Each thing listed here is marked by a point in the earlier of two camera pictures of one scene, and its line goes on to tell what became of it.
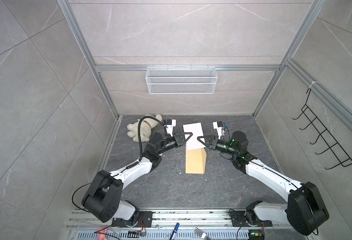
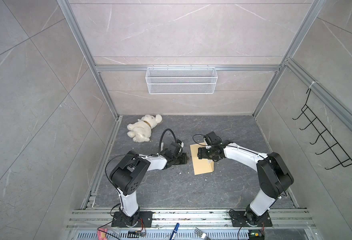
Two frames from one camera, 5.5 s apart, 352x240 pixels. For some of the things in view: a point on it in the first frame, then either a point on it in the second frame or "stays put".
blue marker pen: [173, 234] stays put
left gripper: [178, 138] → [185, 161]
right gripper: [213, 139] → [201, 153]
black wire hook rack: [345, 160] stays put
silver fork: [201, 234] stays put
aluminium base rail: [193, 225] stays put
